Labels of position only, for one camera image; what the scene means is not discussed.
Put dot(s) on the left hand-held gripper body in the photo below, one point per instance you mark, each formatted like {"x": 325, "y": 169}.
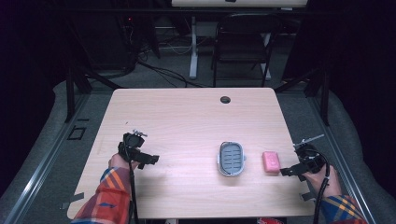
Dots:
{"x": 133, "y": 146}

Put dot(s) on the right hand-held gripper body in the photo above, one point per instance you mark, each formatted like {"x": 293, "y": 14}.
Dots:
{"x": 308, "y": 158}

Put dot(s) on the pink soap bar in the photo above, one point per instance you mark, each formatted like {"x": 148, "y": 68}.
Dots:
{"x": 271, "y": 161}

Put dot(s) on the grey soap dish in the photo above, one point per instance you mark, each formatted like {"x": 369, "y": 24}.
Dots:
{"x": 231, "y": 158}

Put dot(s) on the person's left hand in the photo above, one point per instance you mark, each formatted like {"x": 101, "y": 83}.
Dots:
{"x": 117, "y": 161}

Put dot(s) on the person's right hand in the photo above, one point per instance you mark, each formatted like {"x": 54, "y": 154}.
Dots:
{"x": 325, "y": 183}

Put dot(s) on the grey tape strip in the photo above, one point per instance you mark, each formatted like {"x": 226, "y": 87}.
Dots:
{"x": 308, "y": 196}
{"x": 76, "y": 197}

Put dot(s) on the red packet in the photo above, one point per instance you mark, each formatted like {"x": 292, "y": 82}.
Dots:
{"x": 271, "y": 221}

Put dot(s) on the black tape square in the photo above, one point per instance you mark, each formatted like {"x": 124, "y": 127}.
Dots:
{"x": 76, "y": 133}

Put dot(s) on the black metal stand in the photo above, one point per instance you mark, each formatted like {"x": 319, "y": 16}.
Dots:
{"x": 324, "y": 96}
{"x": 71, "y": 93}

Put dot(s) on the white desk leg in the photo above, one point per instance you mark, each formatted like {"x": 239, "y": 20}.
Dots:
{"x": 193, "y": 53}
{"x": 267, "y": 62}

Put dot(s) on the black folding chair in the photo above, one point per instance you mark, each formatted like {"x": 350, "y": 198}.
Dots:
{"x": 243, "y": 46}

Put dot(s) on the metal floor rail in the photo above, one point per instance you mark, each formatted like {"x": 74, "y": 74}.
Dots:
{"x": 342, "y": 168}
{"x": 43, "y": 168}

